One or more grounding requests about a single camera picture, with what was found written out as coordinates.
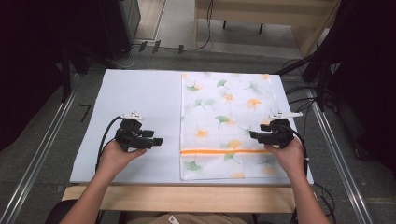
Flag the dark curtain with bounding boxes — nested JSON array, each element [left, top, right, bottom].
[[0, 0, 70, 152], [321, 0, 396, 176]]

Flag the black metal stand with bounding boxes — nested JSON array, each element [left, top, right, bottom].
[[60, 42, 92, 105], [275, 51, 332, 114]]

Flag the light wooden table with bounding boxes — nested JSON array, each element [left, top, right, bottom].
[[61, 184, 320, 215]]

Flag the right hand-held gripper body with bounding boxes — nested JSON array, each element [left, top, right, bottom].
[[264, 111, 304, 149]]

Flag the black hanging cable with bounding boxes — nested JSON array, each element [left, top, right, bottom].
[[177, 0, 217, 55]]

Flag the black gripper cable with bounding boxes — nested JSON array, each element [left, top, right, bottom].
[[279, 124, 310, 188], [94, 115, 123, 174]]

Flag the black cabinet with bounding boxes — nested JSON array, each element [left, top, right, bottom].
[[98, 0, 142, 62]]

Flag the person's beige trousers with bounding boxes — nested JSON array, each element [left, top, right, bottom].
[[125, 212, 257, 224]]

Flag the person's left hand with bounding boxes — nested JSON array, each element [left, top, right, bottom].
[[97, 139, 148, 185]]

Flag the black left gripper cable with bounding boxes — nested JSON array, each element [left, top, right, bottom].
[[94, 115, 123, 174]]

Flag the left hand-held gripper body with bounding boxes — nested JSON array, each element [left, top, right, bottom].
[[114, 111, 155, 153]]

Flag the leaf-print zipper bag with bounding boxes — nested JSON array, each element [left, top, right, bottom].
[[179, 71, 290, 182]]

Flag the person's right hand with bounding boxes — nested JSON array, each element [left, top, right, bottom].
[[263, 137, 308, 182]]

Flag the light wooden bench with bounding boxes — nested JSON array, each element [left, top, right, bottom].
[[193, 0, 342, 59]]

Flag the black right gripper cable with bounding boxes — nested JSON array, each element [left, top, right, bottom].
[[279, 124, 310, 188]]

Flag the white floor cable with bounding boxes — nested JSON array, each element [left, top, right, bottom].
[[111, 46, 137, 70]]

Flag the aluminium floor rail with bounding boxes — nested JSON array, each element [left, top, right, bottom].
[[0, 74, 82, 224], [305, 88, 375, 224]]

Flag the black looped floor cable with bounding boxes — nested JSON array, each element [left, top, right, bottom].
[[312, 182, 338, 224]]

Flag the black floor cables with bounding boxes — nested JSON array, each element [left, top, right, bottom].
[[281, 59, 318, 133]]

